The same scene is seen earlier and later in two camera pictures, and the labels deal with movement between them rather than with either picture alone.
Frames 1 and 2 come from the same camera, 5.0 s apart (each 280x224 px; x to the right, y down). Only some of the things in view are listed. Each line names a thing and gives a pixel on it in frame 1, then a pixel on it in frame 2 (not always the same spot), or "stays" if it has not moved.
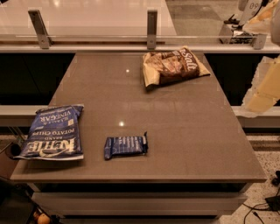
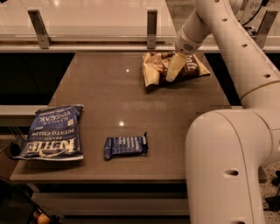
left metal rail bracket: (40, 29) stays
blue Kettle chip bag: (55, 134) stays
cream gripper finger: (264, 90) -> (185, 46)
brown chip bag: (170, 66) stays
